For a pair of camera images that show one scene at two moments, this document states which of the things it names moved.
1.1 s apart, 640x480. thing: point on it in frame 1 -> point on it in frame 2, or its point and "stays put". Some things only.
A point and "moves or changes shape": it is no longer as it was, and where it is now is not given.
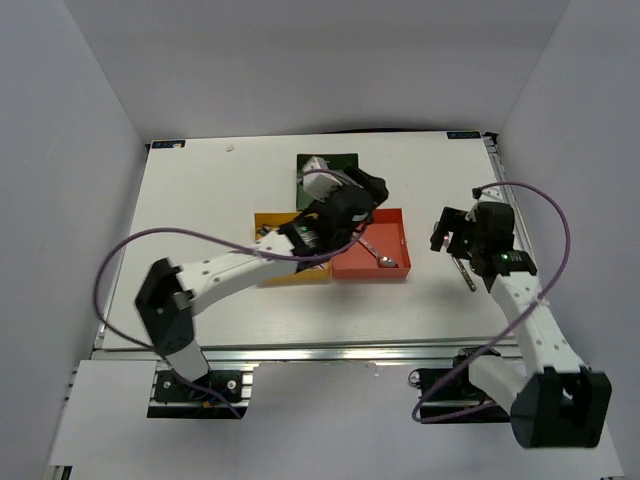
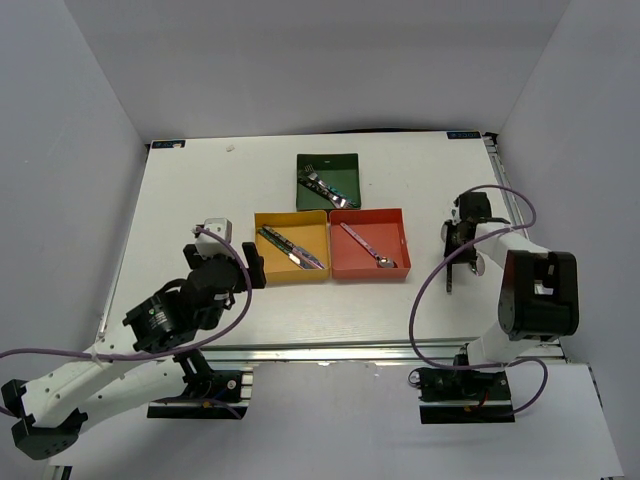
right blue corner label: (463, 135) stays put
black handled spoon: (460, 264) -> (449, 268)
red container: (387, 234) stays put
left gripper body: (378, 195) -> (257, 278)
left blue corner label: (167, 143) stays put
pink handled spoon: (382, 261) stays put
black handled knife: (302, 267) moves or changes shape
